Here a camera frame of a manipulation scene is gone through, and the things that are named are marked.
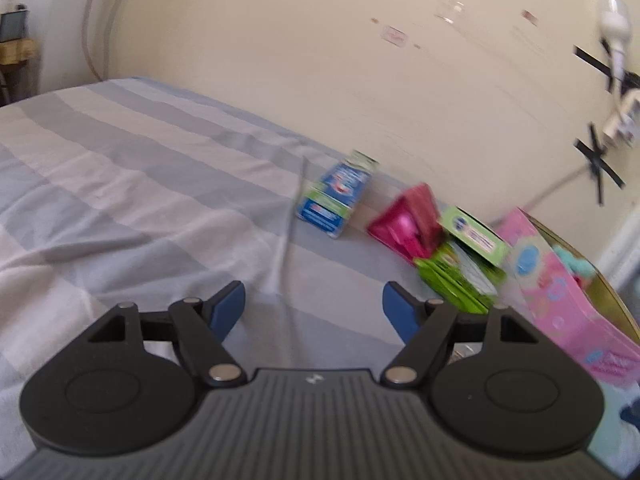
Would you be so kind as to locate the white power strip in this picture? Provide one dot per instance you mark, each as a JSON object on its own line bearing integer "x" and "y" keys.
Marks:
{"x": 622, "y": 115}

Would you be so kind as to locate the striped bed sheet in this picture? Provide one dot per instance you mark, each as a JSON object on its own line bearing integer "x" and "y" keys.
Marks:
{"x": 125, "y": 185}

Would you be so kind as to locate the clear wall hook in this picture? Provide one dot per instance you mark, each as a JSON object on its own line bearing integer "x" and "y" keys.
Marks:
{"x": 450, "y": 10}

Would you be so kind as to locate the teal plush toy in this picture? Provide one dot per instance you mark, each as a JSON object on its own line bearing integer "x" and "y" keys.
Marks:
{"x": 575, "y": 260}

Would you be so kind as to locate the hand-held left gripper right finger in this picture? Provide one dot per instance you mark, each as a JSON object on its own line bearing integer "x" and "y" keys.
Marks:
{"x": 400, "y": 310}

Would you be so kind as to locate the small reddish wall sticker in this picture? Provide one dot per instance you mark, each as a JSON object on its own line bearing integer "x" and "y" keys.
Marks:
{"x": 529, "y": 16}

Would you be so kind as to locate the magenta zip pouch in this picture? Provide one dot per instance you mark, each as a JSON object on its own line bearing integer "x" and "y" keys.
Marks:
{"x": 400, "y": 227}

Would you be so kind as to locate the pale blue object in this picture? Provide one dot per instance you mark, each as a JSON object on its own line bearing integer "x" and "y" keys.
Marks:
{"x": 612, "y": 405}

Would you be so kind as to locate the green wet wipes packet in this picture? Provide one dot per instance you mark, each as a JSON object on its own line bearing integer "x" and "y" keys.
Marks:
{"x": 450, "y": 275}

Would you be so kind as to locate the pink wall sticker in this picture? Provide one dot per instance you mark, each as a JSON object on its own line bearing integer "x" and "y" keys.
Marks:
{"x": 393, "y": 35}

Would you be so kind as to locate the blue green toothpaste box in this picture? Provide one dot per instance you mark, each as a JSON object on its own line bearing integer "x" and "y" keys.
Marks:
{"x": 335, "y": 195}

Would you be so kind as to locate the small wooden side table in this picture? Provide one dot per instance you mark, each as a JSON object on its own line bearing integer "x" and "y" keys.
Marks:
{"x": 17, "y": 52}

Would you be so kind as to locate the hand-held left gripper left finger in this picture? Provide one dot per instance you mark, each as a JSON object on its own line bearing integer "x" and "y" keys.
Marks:
{"x": 227, "y": 310}

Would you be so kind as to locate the pink biscuit tin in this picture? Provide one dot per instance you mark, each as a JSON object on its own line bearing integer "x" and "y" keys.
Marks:
{"x": 560, "y": 300}

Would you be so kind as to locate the green white medicine box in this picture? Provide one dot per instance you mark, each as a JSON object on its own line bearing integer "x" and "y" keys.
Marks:
{"x": 475, "y": 235}

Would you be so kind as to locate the black tape strip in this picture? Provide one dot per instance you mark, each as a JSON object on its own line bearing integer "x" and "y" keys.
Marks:
{"x": 592, "y": 60}

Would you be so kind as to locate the white wall plug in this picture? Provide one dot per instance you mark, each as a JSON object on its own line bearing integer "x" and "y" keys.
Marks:
{"x": 615, "y": 25}

